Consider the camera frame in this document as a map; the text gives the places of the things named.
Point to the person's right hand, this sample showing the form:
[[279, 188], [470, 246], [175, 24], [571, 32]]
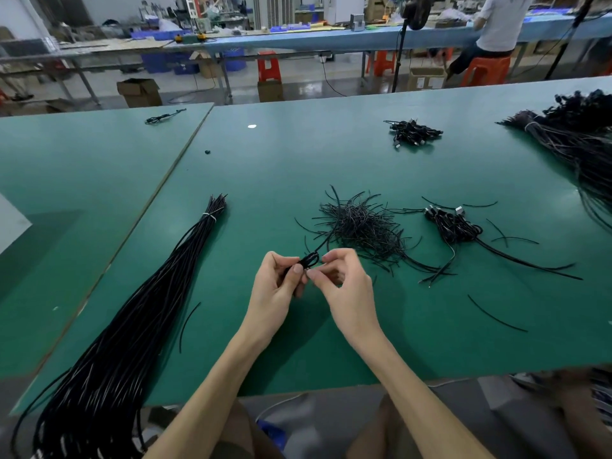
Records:
[[352, 296]]

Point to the person's left hand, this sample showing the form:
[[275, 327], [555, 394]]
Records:
[[271, 301]]

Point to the person's right forearm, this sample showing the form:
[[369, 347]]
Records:
[[426, 406]]

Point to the person's left forearm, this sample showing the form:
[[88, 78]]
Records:
[[206, 406]]

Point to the person's right leg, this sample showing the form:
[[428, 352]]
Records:
[[588, 411]]

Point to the blue plastic item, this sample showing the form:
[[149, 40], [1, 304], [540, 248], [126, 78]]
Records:
[[273, 435]]

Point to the small cardboard box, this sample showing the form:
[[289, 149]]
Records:
[[271, 90]]

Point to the red plastic stool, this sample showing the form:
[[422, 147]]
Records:
[[269, 68]]

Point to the orange plastic stool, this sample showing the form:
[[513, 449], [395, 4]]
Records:
[[383, 63], [486, 71]]

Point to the open cardboard box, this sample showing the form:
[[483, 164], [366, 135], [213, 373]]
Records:
[[140, 92]]

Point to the long blue workbench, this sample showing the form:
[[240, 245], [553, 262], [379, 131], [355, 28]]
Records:
[[344, 38]]

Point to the large white box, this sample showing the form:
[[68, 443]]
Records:
[[11, 224]]

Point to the black fan on stand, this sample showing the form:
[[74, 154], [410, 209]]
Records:
[[415, 9]]

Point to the black tripod stand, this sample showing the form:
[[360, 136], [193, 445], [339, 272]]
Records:
[[572, 35]]

